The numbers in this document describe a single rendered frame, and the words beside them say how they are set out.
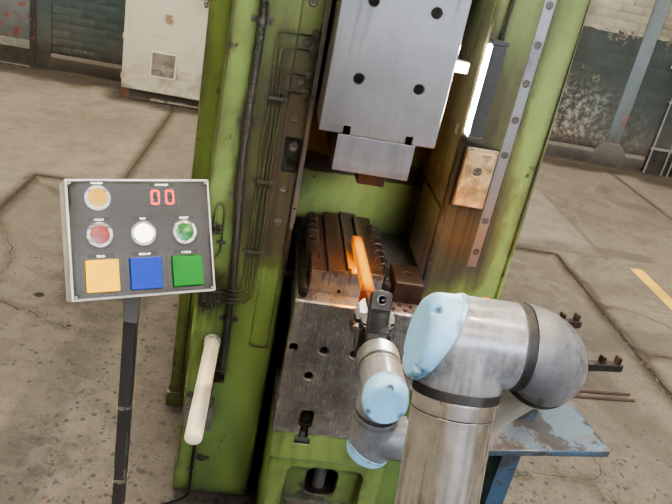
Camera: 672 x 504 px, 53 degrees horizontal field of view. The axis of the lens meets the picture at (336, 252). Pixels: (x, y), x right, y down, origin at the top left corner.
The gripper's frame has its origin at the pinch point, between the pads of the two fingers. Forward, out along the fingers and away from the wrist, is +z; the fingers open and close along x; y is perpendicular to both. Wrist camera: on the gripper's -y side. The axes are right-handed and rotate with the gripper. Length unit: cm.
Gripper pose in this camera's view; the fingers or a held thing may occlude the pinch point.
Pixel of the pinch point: (370, 299)
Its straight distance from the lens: 162.5
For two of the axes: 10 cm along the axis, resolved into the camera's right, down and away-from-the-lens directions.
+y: -1.9, 8.9, 4.2
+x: 9.8, 1.5, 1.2
